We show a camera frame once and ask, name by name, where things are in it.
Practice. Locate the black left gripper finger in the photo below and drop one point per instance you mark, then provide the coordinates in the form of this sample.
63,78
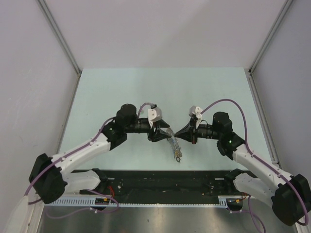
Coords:
161,124
161,135

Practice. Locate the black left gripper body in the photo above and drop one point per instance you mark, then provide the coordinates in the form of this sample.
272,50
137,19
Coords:
151,133

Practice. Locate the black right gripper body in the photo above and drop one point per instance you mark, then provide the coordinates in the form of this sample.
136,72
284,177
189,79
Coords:
193,122

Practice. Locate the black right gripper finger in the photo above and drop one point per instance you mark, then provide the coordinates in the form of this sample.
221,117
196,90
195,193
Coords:
186,137
185,131

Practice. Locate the metal disc keyring organizer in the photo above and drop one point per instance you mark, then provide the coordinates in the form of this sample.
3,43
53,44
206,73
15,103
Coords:
174,145

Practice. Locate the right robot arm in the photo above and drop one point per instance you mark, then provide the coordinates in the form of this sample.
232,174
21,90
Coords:
288,195

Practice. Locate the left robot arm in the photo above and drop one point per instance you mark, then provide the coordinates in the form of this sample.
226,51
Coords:
51,177

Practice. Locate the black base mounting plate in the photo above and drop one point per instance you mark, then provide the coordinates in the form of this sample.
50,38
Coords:
186,185

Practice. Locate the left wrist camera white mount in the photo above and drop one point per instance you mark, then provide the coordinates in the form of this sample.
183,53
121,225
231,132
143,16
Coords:
154,115

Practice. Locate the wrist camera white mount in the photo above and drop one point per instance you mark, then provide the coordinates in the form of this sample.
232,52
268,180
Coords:
154,115
196,111

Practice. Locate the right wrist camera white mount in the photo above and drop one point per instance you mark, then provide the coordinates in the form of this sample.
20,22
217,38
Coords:
196,111

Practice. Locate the right aluminium side rail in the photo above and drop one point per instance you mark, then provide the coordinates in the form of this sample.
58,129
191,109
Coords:
263,120

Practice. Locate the white slotted cable duct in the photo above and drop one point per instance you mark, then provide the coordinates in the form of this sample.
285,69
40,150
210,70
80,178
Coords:
96,201

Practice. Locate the left aluminium frame post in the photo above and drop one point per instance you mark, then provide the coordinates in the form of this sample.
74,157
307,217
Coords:
58,35

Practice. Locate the aluminium frame post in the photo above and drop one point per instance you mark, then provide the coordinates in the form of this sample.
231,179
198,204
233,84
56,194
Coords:
271,34
58,35

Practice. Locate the right aluminium frame post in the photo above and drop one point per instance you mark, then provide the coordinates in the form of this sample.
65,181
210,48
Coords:
271,34

